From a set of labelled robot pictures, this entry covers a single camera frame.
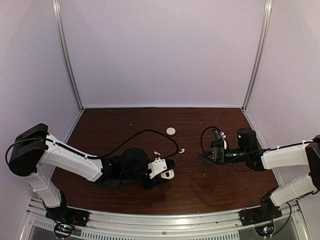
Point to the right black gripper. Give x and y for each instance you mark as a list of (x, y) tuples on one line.
[(219, 157)]

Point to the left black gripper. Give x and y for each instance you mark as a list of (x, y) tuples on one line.
[(148, 186)]

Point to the white square charging case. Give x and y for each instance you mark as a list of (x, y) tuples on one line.
[(168, 175)]

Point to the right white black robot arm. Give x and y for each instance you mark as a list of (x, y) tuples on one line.
[(304, 153)]

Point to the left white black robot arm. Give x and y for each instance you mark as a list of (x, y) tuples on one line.
[(36, 146)]

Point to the pink round earbud case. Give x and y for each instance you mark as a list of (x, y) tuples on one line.
[(171, 131)]

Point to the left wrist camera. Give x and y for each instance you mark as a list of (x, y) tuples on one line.
[(160, 165)]

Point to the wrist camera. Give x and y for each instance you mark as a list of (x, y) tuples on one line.
[(160, 165), (220, 138)]

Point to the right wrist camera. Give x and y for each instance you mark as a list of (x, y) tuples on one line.
[(220, 138)]

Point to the front aluminium rail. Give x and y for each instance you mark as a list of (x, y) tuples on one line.
[(221, 225)]

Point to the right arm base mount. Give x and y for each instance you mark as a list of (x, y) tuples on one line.
[(262, 217)]

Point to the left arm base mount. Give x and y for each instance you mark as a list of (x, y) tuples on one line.
[(66, 218)]

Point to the right aluminium frame post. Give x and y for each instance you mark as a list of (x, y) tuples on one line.
[(265, 26)]

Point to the aluminium frame post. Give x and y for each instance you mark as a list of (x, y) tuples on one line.
[(265, 26), (65, 53)]

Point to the left aluminium frame post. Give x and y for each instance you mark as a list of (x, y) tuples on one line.
[(65, 53)]

